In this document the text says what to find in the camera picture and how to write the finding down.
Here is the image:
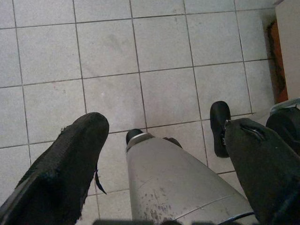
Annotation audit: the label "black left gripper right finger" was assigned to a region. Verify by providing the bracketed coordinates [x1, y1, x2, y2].
[224, 118, 300, 225]

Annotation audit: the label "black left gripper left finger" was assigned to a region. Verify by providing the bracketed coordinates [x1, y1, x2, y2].
[0, 112, 110, 225]

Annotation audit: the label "white cabinet with orange base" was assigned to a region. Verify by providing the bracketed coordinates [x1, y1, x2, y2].
[266, 0, 300, 104]

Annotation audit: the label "black robot foot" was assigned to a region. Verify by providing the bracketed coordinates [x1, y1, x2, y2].
[210, 100, 232, 158]

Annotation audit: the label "silver robot leg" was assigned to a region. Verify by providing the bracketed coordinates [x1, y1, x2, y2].
[126, 128, 258, 225]

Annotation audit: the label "black robot leg joint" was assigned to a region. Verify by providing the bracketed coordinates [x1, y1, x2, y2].
[266, 98, 300, 157]

